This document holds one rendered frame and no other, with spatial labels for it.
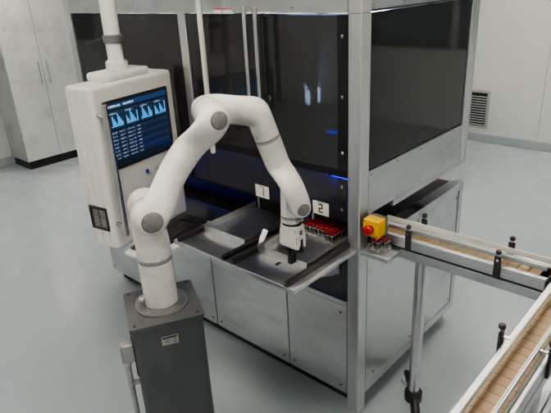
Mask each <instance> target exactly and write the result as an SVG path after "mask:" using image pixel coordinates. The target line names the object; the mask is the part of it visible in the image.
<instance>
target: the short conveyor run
mask: <svg viewBox="0 0 551 413"><path fill-rule="evenodd" d="M387 217H388V218H389V223H388V232H387V234H384V235H383V236H385V237H386V238H391V247H396V248H399V249H402V254H400V255H399V256H400V257H402V258H405V259H408V260H410V261H415V262H418V263H421V264H423V265H426V266H430V267H433V268H436V269H439V270H443V271H446V272H449V273H451V274H454V275H459V276H462V277H464V278H467V279H471V280H474V281H476V282H480V283H483V284H487V285H489V286H492V287H495V288H499V289H502V290H505V291H508V292H510V293H515V294H517V295H520V296H523V297H528V298H530V299H533V300H537V299H538V297H539V296H540V295H541V293H542V292H543V291H544V290H545V289H546V288H547V286H548V285H549V282H550V277H551V258H548V257H545V256H539V255H536V254H533V253H529V252H524V251H521V250H517V249H515V246H516V243H514V242H513V241H515V240H516V237H515V236H510V240H511V242H510V241H509V242H508V247H505V246H503V245H499V244H496V243H491V242H487V241H484V240H481V239H478V238H473V237H469V236H466V235H462V234H457V233H454V232H451V231H448V230H444V229H439V228H436V227H432V226H429V225H427V222H428V220H426V218H427V214H426V213H424V214H422V217H423V218H424V219H421V224H420V223H417V222H414V221H410V220H405V219H402V218H398V217H396V216H390V215H387Z"/></svg>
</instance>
